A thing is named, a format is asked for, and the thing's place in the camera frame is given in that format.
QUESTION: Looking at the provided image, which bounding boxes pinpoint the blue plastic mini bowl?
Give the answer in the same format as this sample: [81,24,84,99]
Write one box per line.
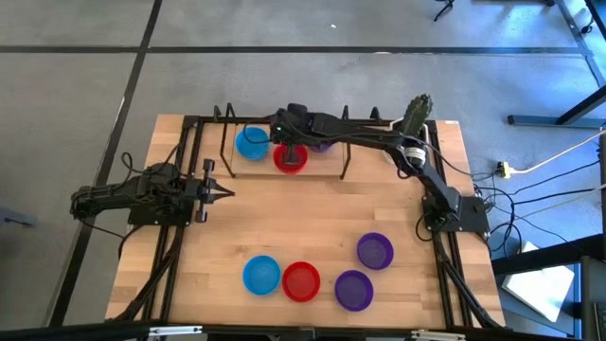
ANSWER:
[234,125,272,162]
[241,254,282,296]

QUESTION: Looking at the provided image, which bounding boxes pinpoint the black desk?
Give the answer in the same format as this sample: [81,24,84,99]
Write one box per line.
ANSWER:
[491,234,606,341]

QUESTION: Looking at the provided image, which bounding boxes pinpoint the green cactus plant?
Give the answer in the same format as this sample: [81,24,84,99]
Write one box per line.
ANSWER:
[395,93,435,138]

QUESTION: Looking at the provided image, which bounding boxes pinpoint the silver metal bracket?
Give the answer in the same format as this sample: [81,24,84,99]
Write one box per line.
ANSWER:
[149,324,204,337]
[410,330,468,341]

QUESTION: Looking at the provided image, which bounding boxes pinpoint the black aluminium table frame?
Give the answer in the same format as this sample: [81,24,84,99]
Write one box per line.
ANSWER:
[0,113,586,341]

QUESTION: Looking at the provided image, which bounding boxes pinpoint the wooden shelf black metal frames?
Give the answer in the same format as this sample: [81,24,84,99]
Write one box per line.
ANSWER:
[218,103,354,182]

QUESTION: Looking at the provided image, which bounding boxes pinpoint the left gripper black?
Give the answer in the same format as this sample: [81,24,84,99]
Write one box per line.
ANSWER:
[185,159,237,224]

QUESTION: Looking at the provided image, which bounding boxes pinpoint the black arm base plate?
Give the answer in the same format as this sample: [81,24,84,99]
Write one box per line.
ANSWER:
[127,207,193,227]
[422,194,491,234]

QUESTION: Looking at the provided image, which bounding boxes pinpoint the black desk leg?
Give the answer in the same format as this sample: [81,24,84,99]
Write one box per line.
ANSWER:
[556,84,606,127]

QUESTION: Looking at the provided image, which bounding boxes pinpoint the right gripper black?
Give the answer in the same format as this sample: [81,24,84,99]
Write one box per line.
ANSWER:
[272,102,314,168]

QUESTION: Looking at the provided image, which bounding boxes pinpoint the grey metal furniture foot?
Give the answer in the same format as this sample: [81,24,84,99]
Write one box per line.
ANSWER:
[0,206,38,229]

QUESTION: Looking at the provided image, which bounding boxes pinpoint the grey desk foot bar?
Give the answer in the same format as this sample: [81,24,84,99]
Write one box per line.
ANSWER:
[507,113,606,130]

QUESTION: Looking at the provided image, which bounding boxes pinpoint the white cable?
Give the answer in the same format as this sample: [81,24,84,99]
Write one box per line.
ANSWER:
[510,128,606,175]

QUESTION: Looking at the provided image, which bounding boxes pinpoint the red plastic mini bowl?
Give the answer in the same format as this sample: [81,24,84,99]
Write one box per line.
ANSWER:
[272,141,310,175]
[280,260,322,303]

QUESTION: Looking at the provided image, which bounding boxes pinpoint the white cardboard sheet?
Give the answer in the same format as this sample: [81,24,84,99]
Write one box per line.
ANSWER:
[501,241,577,323]

